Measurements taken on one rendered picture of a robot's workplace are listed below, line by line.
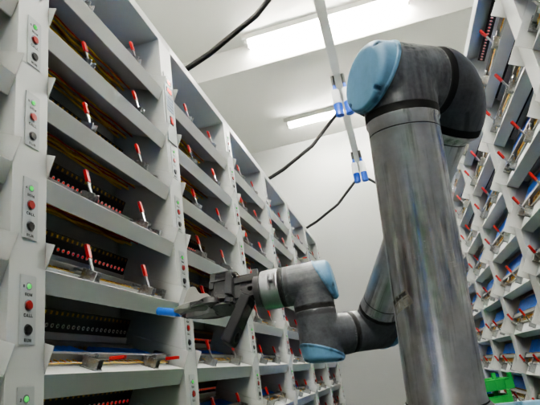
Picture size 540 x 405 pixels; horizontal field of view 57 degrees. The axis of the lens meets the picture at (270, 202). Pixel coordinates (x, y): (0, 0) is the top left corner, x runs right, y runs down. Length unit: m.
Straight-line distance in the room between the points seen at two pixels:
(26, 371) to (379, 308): 0.68
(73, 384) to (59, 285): 0.19
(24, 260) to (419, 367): 0.70
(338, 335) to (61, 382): 0.55
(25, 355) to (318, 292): 0.57
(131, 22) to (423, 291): 1.46
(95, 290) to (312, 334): 0.49
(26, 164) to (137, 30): 0.98
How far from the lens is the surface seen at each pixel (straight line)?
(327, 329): 1.08
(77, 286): 1.13
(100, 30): 1.57
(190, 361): 1.59
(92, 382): 1.15
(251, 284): 1.16
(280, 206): 3.77
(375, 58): 0.79
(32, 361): 0.99
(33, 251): 1.03
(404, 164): 0.75
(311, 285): 1.09
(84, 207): 1.21
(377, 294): 1.08
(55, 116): 1.22
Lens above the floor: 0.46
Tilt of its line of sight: 20 degrees up
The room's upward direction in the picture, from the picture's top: 8 degrees counter-clockwise
